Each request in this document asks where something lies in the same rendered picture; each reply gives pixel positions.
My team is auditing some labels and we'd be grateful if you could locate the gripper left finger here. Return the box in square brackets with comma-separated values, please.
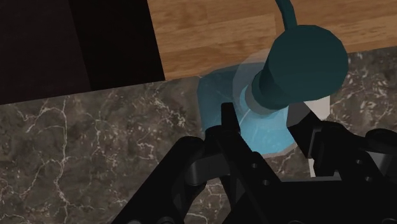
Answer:
[111, 102, 282, 224]

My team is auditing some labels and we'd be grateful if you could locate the blue soap dispenser teal pump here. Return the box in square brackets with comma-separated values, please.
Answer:
[197, 0, 350, 156]

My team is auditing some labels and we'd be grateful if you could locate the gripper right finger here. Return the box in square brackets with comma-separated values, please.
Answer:
[286, 101, 397, 183]

